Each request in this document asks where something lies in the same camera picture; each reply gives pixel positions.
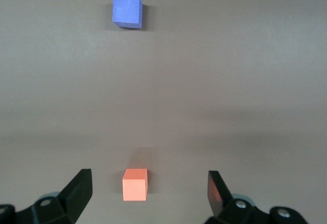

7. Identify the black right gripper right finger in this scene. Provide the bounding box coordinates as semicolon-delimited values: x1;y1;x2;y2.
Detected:
205;170;306;224

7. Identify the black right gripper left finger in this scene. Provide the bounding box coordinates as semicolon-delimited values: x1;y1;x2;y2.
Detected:
0;168;93;224

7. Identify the orange foam block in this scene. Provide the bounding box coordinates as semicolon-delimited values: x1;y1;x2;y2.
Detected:
122;168;149;202

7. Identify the purple foam block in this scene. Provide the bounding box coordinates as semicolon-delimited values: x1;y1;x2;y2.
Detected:
112;0;143;30

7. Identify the brown table cover sheet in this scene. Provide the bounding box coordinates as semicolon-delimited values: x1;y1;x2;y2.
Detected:
0;0;327;224

